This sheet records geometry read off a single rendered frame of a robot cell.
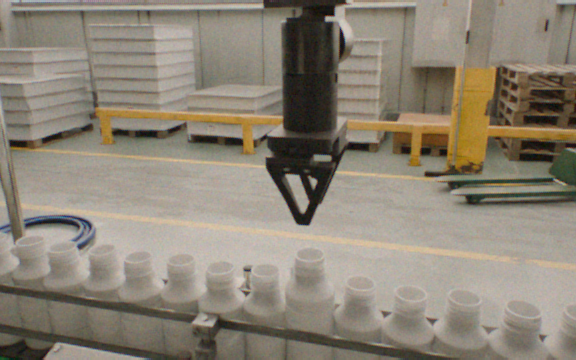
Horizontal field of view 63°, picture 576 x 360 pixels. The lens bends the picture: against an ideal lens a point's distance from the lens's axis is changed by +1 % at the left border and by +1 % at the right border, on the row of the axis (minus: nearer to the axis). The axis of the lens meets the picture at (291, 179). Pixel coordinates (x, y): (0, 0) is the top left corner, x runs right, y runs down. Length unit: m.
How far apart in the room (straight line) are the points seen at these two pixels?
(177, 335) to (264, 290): 0.14
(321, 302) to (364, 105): 5.37
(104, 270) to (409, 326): 0.40
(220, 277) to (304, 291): 0.11
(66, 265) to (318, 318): 0.35
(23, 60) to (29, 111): 1.38
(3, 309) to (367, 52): 5.32
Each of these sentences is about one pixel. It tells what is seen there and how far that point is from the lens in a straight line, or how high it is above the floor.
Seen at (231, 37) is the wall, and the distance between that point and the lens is 8.08.
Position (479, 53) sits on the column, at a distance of 5.12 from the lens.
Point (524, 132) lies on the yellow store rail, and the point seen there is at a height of 0.43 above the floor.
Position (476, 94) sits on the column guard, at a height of 0.85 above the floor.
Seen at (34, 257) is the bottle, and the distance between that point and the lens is 0.76.
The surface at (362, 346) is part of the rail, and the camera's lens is 0.57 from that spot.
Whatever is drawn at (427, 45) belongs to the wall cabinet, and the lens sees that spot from 7.18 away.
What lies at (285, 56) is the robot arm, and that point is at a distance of 0.47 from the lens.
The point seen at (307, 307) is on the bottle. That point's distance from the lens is 0.56.
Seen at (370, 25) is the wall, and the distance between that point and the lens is 7.53.
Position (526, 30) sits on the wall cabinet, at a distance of 7.29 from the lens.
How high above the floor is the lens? 1.45
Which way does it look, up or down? 18 degrees down
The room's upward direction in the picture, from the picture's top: straight up
